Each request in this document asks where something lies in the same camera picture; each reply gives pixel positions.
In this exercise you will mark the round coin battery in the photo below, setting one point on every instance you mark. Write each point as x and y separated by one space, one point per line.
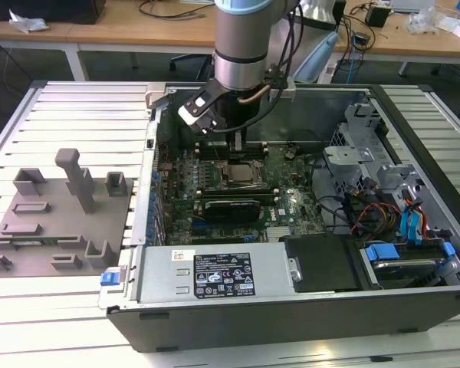
290 154

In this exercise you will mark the grey plastic parts rack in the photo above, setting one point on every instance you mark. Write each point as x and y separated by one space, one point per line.
61 230

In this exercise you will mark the black graphics card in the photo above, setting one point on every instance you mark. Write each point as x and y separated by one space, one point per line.
232 211

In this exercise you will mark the open black PC case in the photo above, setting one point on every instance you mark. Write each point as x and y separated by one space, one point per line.
291 326

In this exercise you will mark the black office chair base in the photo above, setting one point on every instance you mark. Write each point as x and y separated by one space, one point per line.
188 59

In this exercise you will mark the small silver chip heatsink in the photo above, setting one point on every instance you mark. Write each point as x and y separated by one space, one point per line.
279 234

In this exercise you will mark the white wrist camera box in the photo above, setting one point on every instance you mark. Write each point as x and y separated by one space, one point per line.
188 115

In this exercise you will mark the black plastic shroud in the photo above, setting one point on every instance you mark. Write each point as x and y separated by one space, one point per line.
322 264

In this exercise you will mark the small black box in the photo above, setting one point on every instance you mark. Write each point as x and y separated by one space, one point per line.
376 17

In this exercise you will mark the hard disk in blue carrier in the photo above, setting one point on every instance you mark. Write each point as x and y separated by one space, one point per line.
402 270

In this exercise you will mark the green RAM stick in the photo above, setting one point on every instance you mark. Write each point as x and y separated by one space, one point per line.
30 241

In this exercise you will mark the blue plastic case latch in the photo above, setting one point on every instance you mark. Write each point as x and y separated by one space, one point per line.
111 276

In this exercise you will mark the thin metal locking lever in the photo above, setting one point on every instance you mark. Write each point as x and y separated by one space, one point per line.
215 151

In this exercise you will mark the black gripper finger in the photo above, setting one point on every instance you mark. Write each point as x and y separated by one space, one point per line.
244 142

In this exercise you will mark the crumpled white paper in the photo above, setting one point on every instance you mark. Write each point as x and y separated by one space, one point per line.
27 23

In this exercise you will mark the grey power supply unit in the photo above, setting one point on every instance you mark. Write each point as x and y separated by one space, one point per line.
157 276

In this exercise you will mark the silver topped CPU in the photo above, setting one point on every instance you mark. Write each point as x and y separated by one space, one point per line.
241 174

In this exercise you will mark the silver metal drive cage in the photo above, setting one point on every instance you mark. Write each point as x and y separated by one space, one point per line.
345 155

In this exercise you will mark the black RAM slot bank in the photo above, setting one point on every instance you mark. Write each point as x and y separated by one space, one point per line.
205 153
230 191

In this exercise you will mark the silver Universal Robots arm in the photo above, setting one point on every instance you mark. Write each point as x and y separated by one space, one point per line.
239 46

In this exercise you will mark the wooden desk white legs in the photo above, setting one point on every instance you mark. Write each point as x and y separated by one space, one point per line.
406 42
61 32

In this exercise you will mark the green motherboard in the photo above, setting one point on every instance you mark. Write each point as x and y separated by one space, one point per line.
184 180

